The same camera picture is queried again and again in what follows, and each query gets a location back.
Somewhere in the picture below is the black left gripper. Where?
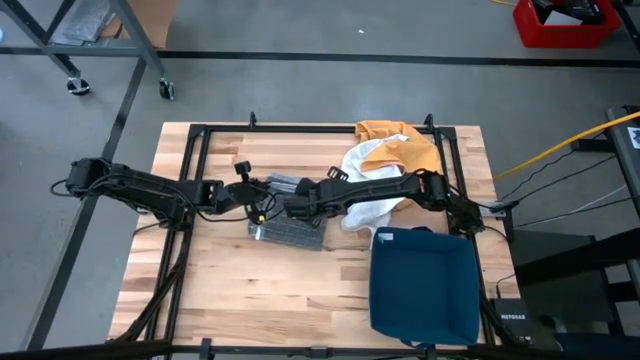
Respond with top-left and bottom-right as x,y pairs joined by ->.
215,160 -> 281,226

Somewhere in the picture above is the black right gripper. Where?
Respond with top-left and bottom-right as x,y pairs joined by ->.
283,166 -> 350,226

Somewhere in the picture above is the grey checked towel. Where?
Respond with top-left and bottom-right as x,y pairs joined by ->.
248,172 -> 329,251

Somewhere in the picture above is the white checked towel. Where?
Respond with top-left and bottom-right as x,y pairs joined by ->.
340,133 -> 411,236

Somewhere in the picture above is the mustard orange towel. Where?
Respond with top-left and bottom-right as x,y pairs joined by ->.
354,119 -> 444,211

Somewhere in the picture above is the navy fabric storage bin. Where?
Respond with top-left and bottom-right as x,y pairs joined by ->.
368,225 -> 482,350

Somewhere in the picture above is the brown cardboard box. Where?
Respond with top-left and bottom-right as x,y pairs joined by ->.
98,0 -> 179,50

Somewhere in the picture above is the grey plastic bag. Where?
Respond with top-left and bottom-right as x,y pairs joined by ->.
48,0 -> 115,47

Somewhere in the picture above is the red plastic crate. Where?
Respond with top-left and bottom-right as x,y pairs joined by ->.
512,0 -> 623,50

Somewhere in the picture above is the black equipment stand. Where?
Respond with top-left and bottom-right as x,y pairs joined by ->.
509,227 -> 640,360

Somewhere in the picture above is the white paper sheet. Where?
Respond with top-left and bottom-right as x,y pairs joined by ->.
543,10 -> 584,26

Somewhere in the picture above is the black side desk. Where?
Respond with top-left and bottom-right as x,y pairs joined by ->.
603,104 -> 640,221

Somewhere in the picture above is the navy blue seat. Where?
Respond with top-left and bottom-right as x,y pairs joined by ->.
554,332 -> 640,360

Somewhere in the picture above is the black device in crate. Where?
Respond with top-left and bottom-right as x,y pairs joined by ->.
532,0 -> 604,24

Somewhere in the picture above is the black cable bundle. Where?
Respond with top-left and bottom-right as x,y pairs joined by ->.
115,227 -> 194,344

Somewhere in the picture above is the grey metal cart frame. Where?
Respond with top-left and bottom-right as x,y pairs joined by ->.
0,0 -> 174,81

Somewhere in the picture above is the black Netgear network switch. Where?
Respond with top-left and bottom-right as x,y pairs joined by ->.
489,298 -> 532,345

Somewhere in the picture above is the black floor cable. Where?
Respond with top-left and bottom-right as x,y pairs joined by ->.
499,153 -> 619,202
512,196 -> 633,230

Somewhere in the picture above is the thick yellow cable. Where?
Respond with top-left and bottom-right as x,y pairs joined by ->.
493,110 -> 640,181

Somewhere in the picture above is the white floor cable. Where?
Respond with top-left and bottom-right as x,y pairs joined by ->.
563,185 -> 628,215

